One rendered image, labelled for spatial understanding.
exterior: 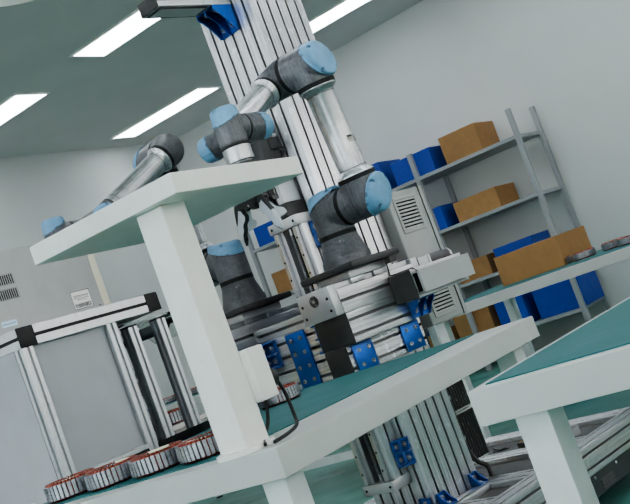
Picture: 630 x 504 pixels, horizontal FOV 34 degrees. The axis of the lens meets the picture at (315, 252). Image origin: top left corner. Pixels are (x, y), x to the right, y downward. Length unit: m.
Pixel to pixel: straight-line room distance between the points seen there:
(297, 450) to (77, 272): 1.15
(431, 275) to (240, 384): 1.48
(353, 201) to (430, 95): 6.71
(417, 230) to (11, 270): 1.52
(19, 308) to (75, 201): 7.79
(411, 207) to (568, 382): 2.26
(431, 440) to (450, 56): 6.53
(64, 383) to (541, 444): 1.25
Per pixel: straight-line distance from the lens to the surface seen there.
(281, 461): 1.63
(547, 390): 1.38
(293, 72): 3.06
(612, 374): 1.34
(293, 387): 2.56
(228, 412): 1.69
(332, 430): 1.75
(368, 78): 10.02
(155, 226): 1.71
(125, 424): 2.47
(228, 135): 2.67
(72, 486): 2.13
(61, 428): 2.36
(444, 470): 3.44
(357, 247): 3.08
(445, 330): 5.16
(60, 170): 10.33
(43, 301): 2.58
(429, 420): 3.42
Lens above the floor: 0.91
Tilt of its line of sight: 4 degrees up
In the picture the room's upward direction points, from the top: 20 degrees counter-clockwise
